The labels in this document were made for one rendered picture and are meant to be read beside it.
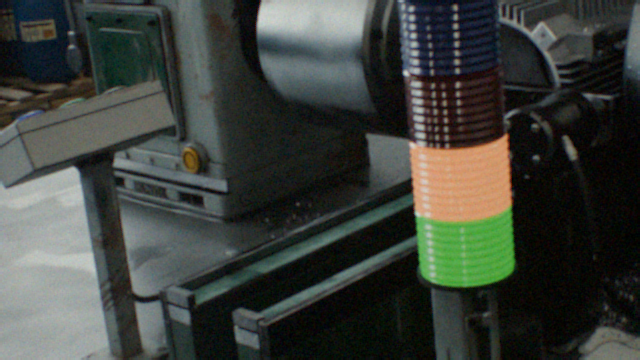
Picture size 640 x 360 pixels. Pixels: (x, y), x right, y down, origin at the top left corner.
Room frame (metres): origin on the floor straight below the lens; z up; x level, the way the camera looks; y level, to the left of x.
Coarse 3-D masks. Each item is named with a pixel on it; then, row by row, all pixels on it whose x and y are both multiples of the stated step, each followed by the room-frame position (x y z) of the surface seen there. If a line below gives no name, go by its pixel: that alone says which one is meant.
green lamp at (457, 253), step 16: (432, 224) 0.67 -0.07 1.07; (448, 224) 0.66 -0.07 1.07; (464, 224) 0.66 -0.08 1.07; (480, 224) 0.66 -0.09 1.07; (496, 224) 0.66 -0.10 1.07; (432, 240) 0.67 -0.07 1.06; (448, 240) 0.66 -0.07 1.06; (464, 240) 0.66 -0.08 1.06; (480, 240) 0.66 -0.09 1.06; (496, 240) 0.66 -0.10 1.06; (512, 240) 0.68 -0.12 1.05; (432, 256) 0.67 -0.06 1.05; (448, 256) 0.66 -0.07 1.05; (464, 256) 0.66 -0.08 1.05; (480, 256) 0.66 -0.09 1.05; (496, 256) 0.66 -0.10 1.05; (512, 256) 0.68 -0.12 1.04; (432, 272) 0.67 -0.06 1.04; (448, 272) 0.66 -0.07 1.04; (464, 272) 0.66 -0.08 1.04; (480, 272) 0.66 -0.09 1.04; (496, 272) 0.66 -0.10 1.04
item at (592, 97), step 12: (504, 84) 1.17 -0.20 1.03; (516, 84) 1.17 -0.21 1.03; (528, 84) 1.16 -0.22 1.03; (540, 84) 1.16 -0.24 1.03; (516, 96) 1.16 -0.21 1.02; (528, 96) 1.15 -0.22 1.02; (540, 96) 1.14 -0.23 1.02; (588, 96) 1.10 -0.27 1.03; (600, 96) 1.09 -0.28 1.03; (612, 96) 1.08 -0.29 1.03; (516, 108) 1.16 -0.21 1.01; (600, 108) 1.08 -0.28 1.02; (612, 108) 1.08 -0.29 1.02; (600, 120) 1.09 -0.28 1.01; (612, 120) 1.08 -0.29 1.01
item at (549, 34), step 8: (632, 0) 1.29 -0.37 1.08; (632, 8) 1.29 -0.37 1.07; (544, 24) 1.16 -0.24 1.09; (552, 24) 1.17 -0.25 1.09; (536, 32) 1.17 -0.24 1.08; (544, 32) 1.16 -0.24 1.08; (552, 32) 1.16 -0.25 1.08; (560, 32) 1.16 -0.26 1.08; (536, 40) 1.17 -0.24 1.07; (544, 40) 1.16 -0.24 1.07; (552, 40) 1.16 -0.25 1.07; (560, 40) 1.16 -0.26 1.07; (544, 48) 1.16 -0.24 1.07; (552, 48) 1.17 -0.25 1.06
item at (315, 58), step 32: (288, 0) 1.42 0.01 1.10; (320, 0) 1.38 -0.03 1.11; (352, 0) 1.35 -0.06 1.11; (384, 0) 1.34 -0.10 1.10; (288, 32) 1.40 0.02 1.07; (320, 32) 1.36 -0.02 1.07; (352, 32) 1.33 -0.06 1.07; (384, 32) 1.33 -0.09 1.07; (288, 64) 1.40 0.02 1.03; (320, 64) 1.36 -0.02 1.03; (352, 64) 1.33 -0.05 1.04; (384, 64) 1.33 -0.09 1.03; (288, 96) 1.43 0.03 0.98; (320, 96) 1.38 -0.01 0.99; (352, 96) 1.34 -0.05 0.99; (384, 96) 1.33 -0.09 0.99; (352, 128) 1.41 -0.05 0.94; (384, 128) 1.35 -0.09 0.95
